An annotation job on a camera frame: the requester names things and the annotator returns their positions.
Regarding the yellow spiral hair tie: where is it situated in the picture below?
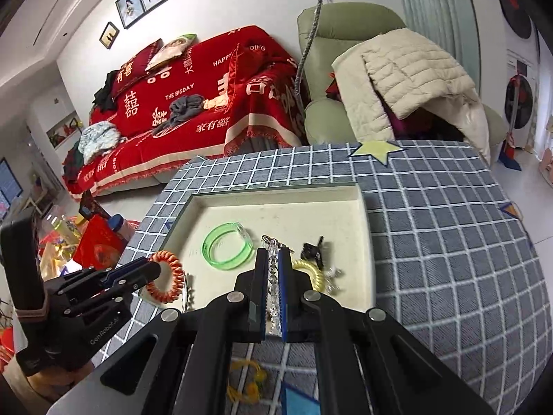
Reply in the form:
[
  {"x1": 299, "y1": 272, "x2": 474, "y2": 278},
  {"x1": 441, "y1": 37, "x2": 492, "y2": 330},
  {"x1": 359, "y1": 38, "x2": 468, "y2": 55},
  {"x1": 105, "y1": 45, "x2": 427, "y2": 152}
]
[{"x1": 292, "y1": 258, "x2": 326, "y2": 293}]

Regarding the silver ornate hair pin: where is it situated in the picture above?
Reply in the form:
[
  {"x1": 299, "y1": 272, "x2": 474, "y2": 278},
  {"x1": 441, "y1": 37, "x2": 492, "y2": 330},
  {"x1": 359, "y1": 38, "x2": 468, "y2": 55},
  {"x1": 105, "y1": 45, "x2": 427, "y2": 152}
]
[{"x1": 322, "y1": 266, "x2": 343, "y2": 295}]

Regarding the orange braided bracelet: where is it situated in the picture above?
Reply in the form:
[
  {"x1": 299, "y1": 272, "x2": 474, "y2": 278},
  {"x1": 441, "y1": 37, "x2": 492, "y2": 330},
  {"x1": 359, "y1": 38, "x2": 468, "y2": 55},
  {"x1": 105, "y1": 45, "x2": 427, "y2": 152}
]
[{"x1": 145, "y1": 249, "x2": 187, "y2": 305}]

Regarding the silver metal hair clip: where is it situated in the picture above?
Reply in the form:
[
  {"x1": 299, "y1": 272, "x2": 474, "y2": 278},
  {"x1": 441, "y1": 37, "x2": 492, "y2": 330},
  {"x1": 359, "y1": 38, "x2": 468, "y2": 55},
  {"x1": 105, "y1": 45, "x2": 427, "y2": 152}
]
[{"x1": 183, "y1": 274, "x2": 194, "y2": 312}]

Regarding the green jewelry tray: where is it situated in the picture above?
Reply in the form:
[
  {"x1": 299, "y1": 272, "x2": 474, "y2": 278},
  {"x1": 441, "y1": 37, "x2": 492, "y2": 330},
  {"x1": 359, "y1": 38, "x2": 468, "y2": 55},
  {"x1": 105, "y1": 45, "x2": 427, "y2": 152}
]
[{"x1": 159, "y1": 183, "x2": 376, "y2": 311}]

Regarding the person's left hand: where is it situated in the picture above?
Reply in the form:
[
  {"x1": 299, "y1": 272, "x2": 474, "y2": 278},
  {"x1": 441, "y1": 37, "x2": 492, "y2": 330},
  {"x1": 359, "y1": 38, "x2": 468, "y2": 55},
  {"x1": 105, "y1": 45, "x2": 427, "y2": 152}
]
[{"x1": 3, "y1": 358, "x2": 95, "y2": 403}]

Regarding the red gift bag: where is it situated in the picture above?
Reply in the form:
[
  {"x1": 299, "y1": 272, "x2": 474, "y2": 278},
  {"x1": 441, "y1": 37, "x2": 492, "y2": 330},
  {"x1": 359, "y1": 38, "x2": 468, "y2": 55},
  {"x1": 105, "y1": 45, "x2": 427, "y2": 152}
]
[{"x1": 72, "y1": 214, "x2": 125, "y2": 270}]

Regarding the black hair claw clip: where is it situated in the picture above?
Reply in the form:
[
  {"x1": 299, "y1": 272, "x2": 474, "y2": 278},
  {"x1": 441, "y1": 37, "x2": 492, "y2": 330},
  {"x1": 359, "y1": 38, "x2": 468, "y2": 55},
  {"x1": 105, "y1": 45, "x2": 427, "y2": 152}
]
[{"x1": 300, "y1": 236, "x2": 324, "y2": 271}]

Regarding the light blue folded cloth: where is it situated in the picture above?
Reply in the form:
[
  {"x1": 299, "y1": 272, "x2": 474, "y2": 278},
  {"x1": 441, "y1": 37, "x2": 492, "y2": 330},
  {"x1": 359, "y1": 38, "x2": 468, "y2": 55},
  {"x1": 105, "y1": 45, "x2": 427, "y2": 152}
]
[{"x1": 78, "y1": 121, "x2": 125, "y2": 165}]

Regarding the black garment on sofa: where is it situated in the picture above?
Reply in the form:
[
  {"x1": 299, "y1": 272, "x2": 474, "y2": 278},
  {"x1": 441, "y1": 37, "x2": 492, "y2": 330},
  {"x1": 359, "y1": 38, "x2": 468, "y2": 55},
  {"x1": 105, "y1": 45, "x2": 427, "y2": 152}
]
[{"x1": 93, "y1": 70, "x2": 119, "y2": 111}]

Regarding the grey crumpled garment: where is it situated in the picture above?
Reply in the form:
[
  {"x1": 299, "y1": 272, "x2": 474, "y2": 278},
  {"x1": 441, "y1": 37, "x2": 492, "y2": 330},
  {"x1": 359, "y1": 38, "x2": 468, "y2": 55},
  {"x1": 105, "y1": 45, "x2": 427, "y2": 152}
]
[{"x1": 153, "y1": 95, "x2": 203, "y2": 134}]

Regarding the red sofa cover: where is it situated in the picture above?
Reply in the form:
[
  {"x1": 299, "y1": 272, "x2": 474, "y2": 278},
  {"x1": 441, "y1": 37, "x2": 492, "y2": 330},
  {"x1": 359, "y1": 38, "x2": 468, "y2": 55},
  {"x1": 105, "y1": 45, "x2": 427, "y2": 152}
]
[{"x1": 62, "y1": 25, "x2": 304, "y2": 199}]

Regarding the red patterned pillow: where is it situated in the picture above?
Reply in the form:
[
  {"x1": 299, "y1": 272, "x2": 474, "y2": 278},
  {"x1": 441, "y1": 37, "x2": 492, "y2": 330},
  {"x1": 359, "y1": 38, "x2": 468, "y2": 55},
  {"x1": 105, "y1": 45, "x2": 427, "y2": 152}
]
[{"x1": 111, "y1": 38, "x2": 163, "y2": 99}]

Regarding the beige down jacket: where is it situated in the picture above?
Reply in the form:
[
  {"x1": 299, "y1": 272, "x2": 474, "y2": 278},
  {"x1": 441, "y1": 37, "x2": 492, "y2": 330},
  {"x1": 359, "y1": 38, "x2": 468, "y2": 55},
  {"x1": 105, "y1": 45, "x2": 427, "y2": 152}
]
[{"x1": 332, "y1": 28, "x2": 491, "y2": 161}]

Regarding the printed face pillow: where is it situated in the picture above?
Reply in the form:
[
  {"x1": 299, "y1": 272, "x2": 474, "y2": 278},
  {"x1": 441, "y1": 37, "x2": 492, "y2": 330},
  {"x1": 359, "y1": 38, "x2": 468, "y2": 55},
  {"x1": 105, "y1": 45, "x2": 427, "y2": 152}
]
[{"x1": 145, "y1": 34, "x2": 197, "y2": 72}]

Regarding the small framed picture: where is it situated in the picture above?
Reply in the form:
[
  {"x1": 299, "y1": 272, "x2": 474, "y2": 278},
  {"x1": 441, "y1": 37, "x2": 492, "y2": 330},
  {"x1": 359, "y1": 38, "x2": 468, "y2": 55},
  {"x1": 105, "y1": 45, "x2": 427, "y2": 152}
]
[{"x1": 99, "y1": 21, "x2": 119, "y2": 50}]

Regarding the green armchair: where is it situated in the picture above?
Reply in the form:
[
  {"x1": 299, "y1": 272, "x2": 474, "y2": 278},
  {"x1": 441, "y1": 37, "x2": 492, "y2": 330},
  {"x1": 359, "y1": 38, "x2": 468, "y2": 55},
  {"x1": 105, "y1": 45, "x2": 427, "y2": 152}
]
[{"x1": 297, "y1": 2, "x2": 507, "y2": 156}]

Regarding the grey flexible phone stand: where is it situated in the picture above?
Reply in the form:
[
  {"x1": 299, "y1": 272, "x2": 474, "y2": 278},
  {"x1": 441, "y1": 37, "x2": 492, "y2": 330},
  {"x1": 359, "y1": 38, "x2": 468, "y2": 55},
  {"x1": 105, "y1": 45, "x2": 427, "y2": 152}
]
[{"x1": 294, "y1": 0, "x2": 324, "y2": 106}]

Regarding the green translucent bracelet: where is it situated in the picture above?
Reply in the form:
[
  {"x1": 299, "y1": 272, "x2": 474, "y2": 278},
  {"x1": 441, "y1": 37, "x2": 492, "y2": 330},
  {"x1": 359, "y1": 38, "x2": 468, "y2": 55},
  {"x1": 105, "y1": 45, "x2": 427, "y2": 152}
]
[{"x1": 201, "y1": 221, "x2": 255, "y2": 272}]

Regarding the yellow flower keychain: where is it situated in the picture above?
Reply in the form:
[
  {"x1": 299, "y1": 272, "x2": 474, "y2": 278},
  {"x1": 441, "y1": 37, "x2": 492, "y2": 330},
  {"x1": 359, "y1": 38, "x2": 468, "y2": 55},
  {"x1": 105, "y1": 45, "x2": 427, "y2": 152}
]
[{"x1": 227, "y1": 359, "x2": 268, "y2": 405}]

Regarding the framed wall photo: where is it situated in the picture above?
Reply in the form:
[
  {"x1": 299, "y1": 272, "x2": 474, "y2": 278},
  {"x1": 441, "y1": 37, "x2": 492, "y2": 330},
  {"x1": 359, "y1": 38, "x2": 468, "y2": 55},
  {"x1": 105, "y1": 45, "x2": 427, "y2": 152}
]
[{"x1": 115, "y1": 0, "x2": 145, "y2": 29}]

